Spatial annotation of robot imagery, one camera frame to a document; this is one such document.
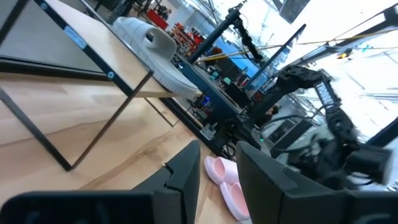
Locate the black metal beam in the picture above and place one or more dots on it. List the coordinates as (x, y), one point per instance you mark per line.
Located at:
(276, 56)
(357, 39)

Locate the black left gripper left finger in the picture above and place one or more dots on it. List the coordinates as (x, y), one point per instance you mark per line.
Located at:
(180, 186)

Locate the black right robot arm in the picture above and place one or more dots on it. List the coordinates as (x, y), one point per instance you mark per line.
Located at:
(298, 77)

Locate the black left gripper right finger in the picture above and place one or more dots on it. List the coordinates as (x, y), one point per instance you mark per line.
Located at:
(273, 199)

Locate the grey slide sandal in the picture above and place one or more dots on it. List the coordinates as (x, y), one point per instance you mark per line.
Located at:
(161, 59)

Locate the wooden shelf with black frame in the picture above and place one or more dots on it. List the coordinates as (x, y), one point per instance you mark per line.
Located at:
(109, 49)

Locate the black stand pole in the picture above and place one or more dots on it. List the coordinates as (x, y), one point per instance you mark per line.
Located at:
(214, 34)

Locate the pink slide sandal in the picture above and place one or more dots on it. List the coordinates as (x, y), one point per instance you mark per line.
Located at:
(236, 200)
(222, 169)

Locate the black aluminium table frame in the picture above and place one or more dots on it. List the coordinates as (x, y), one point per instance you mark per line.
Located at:
(186, 121)

